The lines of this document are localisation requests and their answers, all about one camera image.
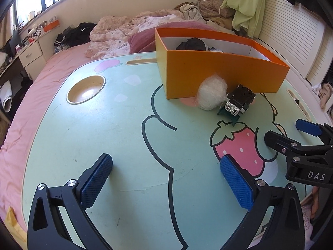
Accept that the green foil wrapper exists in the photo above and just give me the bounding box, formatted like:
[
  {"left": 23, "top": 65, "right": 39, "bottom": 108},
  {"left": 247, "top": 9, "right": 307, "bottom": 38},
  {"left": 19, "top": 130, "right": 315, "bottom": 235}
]
[{"left": 217, "top": 93, "right": 246, "bottom": 126}]

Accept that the orange shelf organizer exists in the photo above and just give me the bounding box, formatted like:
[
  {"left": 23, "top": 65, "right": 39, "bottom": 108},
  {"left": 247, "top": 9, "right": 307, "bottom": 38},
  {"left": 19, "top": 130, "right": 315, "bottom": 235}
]
[{"left": 43, "top": 20, "right": 60, "bottom": 33}]

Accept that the clear bag white cotton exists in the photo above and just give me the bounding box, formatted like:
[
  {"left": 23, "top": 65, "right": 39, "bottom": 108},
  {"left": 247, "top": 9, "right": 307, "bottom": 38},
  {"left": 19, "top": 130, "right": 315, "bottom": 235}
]
[{"left": 196, "top": 74, "right": 227, "bottom": 111}]

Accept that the white bedside drawer cabinet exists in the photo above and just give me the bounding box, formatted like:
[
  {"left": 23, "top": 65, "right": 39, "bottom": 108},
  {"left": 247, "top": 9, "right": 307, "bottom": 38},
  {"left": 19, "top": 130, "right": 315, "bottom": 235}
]
[{"left": 19, "top": 41, "right": 46, "bottom": 81}]

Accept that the brown playing card box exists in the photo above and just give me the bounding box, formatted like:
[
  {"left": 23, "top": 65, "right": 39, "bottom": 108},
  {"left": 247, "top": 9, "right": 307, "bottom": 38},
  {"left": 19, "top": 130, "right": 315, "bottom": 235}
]
[{"left": 230, "top": 84, "right": 256, "bottom": 110}]

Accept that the green hanging garment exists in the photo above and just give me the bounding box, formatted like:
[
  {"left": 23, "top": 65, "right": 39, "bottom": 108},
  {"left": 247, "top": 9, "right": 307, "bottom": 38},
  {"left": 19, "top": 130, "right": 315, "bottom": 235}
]
[{"left": 221, "top": 0, "right": 265, "bottom": 38}]

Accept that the pink floral quilt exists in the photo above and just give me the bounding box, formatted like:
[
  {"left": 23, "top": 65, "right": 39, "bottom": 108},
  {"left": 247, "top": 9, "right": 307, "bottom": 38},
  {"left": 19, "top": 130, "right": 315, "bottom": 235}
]
[{"left": 85, "top": 9, "right": 185, "bottom": 60}]

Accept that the dark pink pillow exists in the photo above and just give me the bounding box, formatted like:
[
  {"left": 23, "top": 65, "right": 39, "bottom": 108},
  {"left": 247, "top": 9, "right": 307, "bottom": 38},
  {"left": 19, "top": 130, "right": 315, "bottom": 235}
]
[{"left": 128, "top": 21, "right": 215, "bottom": 54}]

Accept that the beige clothes pile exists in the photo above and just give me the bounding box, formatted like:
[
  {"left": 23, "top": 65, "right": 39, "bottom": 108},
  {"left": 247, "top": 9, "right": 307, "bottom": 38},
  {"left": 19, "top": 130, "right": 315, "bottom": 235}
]
[{"left": 174, "top": 0, "right": 235, "bottom": 30}]

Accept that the green cartoon lap table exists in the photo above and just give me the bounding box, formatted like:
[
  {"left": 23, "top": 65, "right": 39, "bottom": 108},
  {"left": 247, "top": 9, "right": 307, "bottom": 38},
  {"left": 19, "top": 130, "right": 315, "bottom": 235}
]
[{"left": 22, "top": 56, "right": 320, "bottom": 249}]

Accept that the black clothes pile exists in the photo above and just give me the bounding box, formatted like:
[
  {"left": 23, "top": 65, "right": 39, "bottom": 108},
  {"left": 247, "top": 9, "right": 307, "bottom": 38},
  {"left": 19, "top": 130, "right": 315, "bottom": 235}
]
[{"left": 53, "top": 23, "right": 96, "bottom": 54}]

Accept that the orange cardboard box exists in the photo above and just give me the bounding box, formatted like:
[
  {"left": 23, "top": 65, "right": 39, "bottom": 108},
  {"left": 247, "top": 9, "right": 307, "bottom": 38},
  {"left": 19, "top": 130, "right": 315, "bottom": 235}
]
[{"left": 156, "top": 29, "right": 290, "bottom": 99}]

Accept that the black plastic bag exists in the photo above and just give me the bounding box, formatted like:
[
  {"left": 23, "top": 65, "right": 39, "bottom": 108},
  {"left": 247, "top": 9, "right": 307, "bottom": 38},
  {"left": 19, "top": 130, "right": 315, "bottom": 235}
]
[{"left": 175, "top": 38, "right": 208, "bottom": 51}]

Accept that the pink bed sheet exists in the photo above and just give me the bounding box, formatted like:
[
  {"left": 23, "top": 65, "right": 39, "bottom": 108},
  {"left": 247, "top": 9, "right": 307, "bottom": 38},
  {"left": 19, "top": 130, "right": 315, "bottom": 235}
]
[{"left": 1, "top": 43, "right": 91, "bottom": 231}]

